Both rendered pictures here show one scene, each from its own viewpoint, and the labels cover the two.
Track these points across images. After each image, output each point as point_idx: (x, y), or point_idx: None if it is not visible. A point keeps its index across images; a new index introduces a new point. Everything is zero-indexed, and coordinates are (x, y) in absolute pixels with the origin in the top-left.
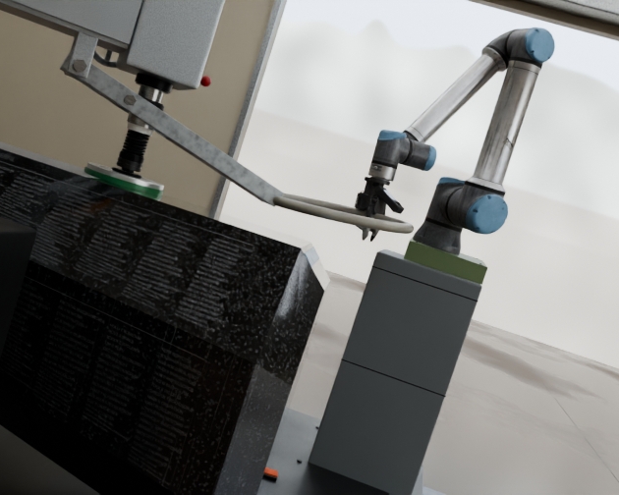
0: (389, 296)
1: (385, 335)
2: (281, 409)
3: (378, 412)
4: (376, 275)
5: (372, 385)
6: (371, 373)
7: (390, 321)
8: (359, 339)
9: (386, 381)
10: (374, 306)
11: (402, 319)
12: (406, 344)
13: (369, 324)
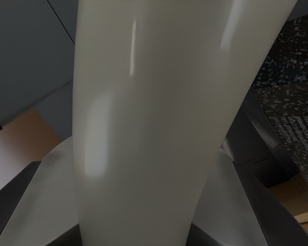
0: None
1: (33, 26)
2: None
3: (69, 4)
4: (0, 102)
5: (68, 20)
6: (65, 27)
7: (15, 25)
8: (69, 62)
9: (53, 4)
10: (33, 66)
11: None
12: None
13: (50, 58)
